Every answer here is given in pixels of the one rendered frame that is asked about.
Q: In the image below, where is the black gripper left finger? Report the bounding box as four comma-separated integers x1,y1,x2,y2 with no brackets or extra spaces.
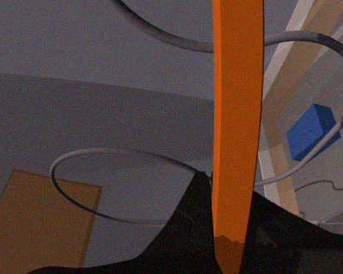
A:
26,171,223,274

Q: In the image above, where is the blue rectangular block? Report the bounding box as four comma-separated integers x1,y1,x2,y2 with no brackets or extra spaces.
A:
287,104,341,161

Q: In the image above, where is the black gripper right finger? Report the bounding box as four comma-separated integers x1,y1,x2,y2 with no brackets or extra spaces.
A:
240,191,343,274

